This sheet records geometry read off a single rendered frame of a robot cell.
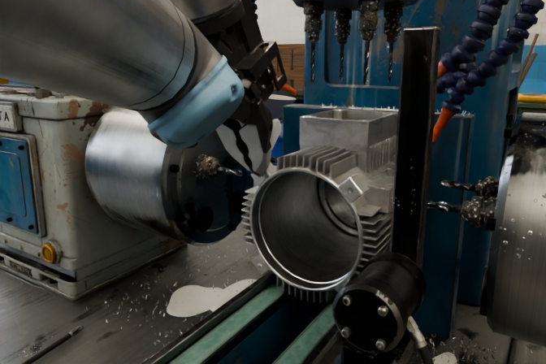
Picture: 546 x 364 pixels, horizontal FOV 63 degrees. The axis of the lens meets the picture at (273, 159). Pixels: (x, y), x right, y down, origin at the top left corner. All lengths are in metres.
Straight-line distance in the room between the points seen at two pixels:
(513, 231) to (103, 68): 0.37
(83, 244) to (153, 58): 0.66
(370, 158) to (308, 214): 0.17
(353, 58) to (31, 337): 0.71
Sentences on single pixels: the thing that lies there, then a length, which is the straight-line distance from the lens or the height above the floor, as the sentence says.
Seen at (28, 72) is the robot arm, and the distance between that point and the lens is 0.19.
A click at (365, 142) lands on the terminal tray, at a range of 0.58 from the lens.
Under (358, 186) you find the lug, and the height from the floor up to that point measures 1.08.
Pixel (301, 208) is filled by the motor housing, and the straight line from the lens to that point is 0.70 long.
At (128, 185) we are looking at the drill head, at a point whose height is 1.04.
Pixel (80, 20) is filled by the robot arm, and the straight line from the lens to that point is 0.18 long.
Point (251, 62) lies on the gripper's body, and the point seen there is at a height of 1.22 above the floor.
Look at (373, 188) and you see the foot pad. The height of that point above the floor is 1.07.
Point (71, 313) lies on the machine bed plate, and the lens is 0.87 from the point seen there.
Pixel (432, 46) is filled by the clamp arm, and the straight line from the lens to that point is 0.43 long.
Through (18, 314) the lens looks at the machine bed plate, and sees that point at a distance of 0.91.
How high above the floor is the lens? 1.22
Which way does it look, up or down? 13 degrees down
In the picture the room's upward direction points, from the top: straight up
